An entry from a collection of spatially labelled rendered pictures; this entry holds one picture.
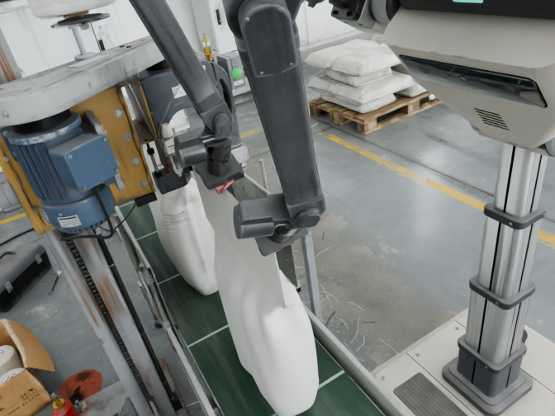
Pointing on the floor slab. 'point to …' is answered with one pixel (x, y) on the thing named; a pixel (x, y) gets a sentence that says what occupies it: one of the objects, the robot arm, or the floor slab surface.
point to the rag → (81, 385)
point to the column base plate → (100, 407)
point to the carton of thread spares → (28, 390)
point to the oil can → (62, 407)
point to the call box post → (311, 275)
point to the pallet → (340, 116)
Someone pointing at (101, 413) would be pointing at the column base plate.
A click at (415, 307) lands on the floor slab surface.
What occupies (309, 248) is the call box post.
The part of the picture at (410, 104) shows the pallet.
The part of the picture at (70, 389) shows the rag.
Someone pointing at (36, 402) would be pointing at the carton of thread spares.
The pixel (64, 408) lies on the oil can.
